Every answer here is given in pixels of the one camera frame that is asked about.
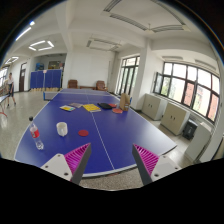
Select beige cabinet near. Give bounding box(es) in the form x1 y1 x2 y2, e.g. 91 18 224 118
161 103 190 135

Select red round coaster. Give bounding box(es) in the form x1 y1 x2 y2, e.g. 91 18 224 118
78 130 89 137

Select red ping pong paddle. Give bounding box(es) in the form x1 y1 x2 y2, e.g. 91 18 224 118
112 108 123 114

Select colourful booklet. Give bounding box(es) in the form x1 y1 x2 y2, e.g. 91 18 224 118
60 105 75 112

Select beige cabinet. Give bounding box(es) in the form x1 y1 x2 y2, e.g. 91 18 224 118
142 94 167 120
161 103 190 135

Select blue folded table panels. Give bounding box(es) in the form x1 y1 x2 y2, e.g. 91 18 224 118
30 69 62 89

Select brown armchair right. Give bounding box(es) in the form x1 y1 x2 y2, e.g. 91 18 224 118
96 81 108 91

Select yellow book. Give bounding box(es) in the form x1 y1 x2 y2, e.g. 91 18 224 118
83 104 101 112

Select black ping pong paddle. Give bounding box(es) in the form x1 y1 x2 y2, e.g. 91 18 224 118
98 103 112 109

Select black trash bin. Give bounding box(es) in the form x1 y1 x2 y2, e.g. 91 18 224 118
183 120 198 140

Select blue ping pong table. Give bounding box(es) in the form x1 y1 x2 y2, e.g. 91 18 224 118
15 89 176 177

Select person in white shirt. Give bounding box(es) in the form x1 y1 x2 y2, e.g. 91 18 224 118
7 73 16 107

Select beige cabinet far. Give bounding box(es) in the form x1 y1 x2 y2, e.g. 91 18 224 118
142 94 167 120

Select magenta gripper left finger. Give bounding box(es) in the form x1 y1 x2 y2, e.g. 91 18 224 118
42 143 91 185

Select brown armchair left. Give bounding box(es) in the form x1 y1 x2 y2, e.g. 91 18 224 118
68 80 78 89

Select grey paper sheet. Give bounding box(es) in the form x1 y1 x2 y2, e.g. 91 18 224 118
69 103 83 108

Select white cup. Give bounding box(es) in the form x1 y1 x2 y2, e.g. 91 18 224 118
56 122 68 137

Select brown armchair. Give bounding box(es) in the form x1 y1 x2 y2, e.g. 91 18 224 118
68 80 78 89
96 81 108 91

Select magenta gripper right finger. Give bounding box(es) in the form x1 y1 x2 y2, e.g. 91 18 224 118
132 144 180 185

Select clear plastic water bottle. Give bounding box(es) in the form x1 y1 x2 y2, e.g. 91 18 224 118
29 116 44 150

